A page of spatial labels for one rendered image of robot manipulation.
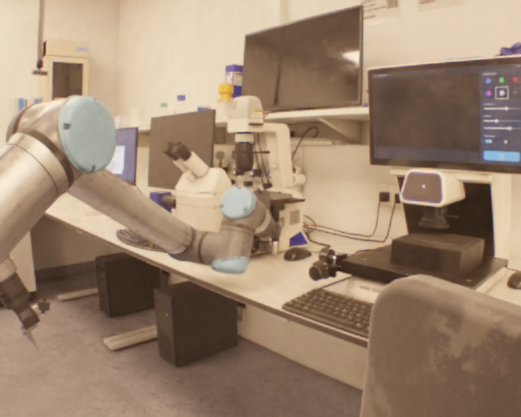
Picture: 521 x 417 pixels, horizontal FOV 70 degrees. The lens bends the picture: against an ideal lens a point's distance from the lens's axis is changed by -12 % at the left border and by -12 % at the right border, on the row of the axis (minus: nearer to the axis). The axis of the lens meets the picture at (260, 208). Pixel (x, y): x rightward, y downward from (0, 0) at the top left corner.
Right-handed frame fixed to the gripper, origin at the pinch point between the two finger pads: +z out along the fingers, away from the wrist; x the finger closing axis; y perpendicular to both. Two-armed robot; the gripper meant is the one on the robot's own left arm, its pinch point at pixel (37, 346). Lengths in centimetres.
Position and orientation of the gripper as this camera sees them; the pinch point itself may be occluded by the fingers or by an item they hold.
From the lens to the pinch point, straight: 123.1
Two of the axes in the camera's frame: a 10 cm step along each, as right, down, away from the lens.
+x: -6.0, 0.0, 8.0
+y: 7.0, -4.8, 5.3
